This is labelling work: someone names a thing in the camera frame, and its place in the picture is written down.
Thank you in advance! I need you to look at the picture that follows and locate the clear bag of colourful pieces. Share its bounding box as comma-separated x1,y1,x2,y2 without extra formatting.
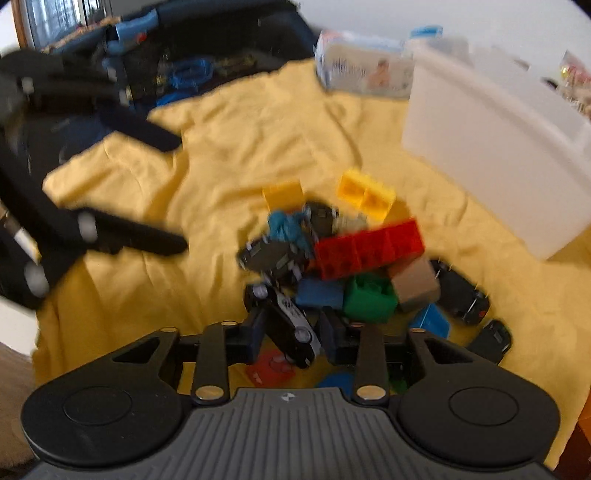
556,48,591,116

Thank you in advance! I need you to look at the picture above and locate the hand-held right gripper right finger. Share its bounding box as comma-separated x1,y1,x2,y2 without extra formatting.
318,307,469,407

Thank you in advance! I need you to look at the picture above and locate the black and white toy figure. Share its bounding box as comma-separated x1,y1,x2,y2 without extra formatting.
236,200,340,283

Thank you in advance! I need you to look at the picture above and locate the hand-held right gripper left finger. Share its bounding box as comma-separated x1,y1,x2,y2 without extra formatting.
111,307,269,407

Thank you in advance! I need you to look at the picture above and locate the wide yellow building brick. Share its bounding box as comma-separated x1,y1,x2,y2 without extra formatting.
337,169,397,223

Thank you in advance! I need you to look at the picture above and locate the red flat plastic piece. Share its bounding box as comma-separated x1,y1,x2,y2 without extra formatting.
245,349,296,386

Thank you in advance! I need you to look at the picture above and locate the blue flat plastic piece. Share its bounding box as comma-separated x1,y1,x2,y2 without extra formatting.
316,371,355,391

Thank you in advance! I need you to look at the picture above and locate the blue plastic toy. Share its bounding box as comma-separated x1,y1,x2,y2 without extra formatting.
108,11,160,44

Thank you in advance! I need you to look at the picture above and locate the baby wipes pack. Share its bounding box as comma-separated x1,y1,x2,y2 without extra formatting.
315,30,416,99

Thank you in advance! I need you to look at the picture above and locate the teal toy figure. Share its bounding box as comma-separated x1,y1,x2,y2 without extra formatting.
268,208,319,252

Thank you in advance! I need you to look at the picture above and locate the brown building brick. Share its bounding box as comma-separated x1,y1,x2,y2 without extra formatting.
388,258,441,313

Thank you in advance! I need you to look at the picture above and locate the light blue plastic item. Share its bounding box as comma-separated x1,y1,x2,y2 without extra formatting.
410,25,444,42

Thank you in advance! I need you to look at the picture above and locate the yellow blanket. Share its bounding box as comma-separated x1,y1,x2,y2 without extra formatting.
32,60,591,472

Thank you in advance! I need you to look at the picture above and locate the long red building brick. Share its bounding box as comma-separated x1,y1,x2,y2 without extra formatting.
314,219,426,281

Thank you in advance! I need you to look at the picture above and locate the black white police toy car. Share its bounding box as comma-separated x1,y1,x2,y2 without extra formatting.
244,282,323,370

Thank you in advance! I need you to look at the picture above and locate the green building brick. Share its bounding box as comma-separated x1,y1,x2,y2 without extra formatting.
342,273,399,324

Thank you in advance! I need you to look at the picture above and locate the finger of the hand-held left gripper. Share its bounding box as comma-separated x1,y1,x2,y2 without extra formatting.
76,209,189,258
95,99,182,153

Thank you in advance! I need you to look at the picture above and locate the blue coiled cable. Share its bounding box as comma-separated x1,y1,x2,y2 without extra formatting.
168,58,215,90

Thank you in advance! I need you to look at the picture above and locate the white plastic storage bin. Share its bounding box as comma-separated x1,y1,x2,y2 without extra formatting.
401,39,591,261

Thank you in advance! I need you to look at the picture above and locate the tall yellow building brick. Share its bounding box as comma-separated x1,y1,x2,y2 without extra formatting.
262,181,305,215

